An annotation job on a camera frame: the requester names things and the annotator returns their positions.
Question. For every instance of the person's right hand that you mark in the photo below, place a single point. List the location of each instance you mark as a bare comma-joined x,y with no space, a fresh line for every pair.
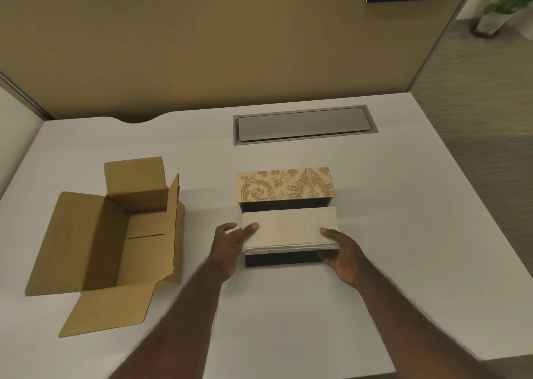
345,258

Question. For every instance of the person's left hand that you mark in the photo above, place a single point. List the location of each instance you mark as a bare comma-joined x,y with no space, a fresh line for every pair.
222,249

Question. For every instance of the person's left thumb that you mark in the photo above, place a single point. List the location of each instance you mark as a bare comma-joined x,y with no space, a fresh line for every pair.
230,227

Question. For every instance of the person's right thumb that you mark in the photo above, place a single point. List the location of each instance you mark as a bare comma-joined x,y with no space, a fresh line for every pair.
329,234

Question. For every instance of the stack of white paper tissues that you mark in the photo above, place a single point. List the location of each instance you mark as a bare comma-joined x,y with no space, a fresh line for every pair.
289,229

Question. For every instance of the person's left forearm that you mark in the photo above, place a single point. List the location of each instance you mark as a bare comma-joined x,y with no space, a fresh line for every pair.
175,324

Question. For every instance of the person's right forearm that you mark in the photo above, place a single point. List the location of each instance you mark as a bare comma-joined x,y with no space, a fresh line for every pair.
416,328

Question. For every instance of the black box with floral lid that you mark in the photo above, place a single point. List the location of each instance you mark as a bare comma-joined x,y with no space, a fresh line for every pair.
287,191

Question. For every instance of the open brown cardboard box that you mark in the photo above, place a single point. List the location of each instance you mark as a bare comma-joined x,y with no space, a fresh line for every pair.
116,241

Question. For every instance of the beige desk partition panel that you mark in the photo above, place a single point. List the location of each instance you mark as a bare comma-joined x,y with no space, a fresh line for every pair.
216,50

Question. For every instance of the potted green plant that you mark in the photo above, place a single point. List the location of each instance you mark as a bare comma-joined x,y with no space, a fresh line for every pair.
501,4

